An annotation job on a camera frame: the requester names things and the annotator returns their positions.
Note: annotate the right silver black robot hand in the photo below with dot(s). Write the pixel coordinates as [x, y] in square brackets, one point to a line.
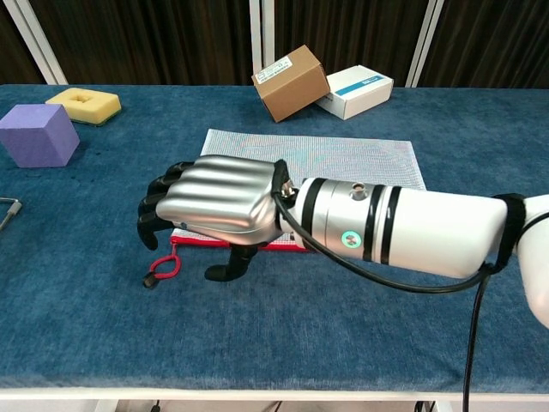
[218, 193]

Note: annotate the silver mesh zipper pouch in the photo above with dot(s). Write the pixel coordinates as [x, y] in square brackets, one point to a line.
[321, 159]

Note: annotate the brown cardboard box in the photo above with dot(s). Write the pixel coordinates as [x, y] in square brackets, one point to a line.
[291, 86]

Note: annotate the yellow sponge block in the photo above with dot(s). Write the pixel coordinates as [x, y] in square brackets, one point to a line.
[103, 105]

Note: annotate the blue felt table cover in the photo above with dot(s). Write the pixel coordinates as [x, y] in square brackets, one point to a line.
[300, 322]

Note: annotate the black pleated curtain panel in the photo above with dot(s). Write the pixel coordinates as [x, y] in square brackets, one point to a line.
[493, 43]
[150, 43]
[17, 60]
[351, 30]

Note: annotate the white box with blue stripe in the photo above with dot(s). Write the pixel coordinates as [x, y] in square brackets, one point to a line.
[360, 92]

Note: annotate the purple foam cube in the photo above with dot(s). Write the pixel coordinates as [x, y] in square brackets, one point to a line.
[34, 137]

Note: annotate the white frame post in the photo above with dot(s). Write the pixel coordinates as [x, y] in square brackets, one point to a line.
[38, 43]
[424, 43]
[261, 30]

